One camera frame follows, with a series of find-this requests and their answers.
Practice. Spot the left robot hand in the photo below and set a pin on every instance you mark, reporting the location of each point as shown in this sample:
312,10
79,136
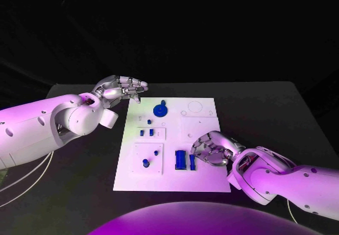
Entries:
116,88

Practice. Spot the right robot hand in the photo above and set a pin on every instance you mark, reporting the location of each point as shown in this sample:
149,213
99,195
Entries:
214,148

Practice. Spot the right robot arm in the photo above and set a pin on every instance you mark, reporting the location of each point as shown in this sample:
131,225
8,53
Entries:
292,185

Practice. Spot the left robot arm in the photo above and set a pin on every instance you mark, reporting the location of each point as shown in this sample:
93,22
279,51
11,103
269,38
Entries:
32,128

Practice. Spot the white task board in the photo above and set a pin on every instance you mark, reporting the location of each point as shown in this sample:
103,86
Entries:
172,176

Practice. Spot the narrow blue cylinder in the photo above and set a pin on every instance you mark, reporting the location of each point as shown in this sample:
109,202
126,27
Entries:
193,162

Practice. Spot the wide blue cylinder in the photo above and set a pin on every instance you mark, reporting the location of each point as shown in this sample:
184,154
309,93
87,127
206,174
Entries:
181,160

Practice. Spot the blue gear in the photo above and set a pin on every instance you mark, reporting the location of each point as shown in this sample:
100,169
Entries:
161,109

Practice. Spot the small blue plug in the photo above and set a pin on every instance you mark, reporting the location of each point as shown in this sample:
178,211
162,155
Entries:
142,133
152,132

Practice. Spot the large blue peg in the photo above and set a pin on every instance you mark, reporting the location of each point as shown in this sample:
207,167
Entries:
146,163

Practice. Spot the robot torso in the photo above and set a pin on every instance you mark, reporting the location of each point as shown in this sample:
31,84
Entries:
207,220

